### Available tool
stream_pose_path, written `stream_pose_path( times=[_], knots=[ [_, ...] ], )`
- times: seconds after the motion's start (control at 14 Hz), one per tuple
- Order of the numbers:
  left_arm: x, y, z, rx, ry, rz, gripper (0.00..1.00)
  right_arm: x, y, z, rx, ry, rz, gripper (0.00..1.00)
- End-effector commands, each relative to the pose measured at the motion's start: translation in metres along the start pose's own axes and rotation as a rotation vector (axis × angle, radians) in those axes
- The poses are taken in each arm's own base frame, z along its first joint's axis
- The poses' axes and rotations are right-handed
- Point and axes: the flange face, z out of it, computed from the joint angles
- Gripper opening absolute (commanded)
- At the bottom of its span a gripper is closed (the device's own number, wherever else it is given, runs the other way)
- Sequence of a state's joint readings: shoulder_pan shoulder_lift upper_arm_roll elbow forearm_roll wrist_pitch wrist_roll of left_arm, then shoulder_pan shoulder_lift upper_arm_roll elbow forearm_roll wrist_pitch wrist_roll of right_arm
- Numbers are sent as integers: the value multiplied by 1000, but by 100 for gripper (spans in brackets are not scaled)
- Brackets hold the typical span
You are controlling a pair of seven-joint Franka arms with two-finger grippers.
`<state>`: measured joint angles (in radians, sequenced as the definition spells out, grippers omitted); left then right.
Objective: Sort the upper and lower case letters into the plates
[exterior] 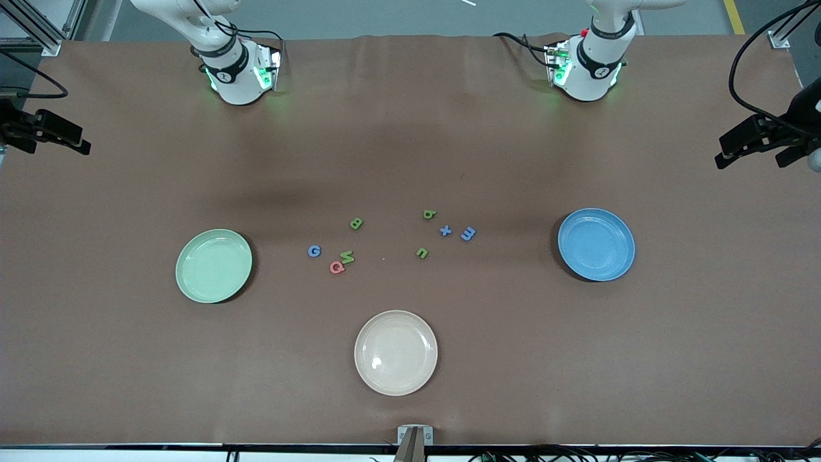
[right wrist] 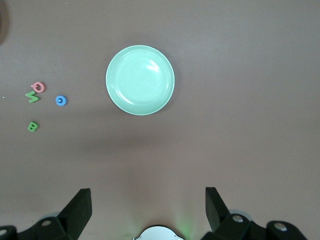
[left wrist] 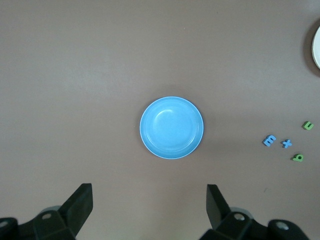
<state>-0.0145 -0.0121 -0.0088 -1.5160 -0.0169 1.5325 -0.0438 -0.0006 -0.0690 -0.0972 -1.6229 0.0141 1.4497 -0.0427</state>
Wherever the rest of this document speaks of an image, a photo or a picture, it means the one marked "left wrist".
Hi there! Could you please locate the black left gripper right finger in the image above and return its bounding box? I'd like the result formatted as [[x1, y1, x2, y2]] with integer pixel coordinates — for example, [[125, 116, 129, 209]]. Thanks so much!
[[199, 184, 311, 240]]

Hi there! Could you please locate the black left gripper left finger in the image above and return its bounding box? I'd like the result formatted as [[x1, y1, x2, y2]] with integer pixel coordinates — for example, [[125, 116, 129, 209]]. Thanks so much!
[[0, 183, 94, 240]]

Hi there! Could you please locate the blue lowercase letter m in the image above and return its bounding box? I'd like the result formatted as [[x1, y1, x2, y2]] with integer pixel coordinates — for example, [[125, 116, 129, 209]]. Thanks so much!
[[262, 134, 277, 147]]

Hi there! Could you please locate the blue plate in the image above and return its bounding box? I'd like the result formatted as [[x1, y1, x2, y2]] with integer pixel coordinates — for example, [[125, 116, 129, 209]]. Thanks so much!
[[139, 96, 205, 160]]

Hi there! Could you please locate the cream plate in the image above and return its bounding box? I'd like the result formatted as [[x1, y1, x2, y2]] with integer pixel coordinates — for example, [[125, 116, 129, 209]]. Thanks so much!
[[311, 24, 320, 71]]

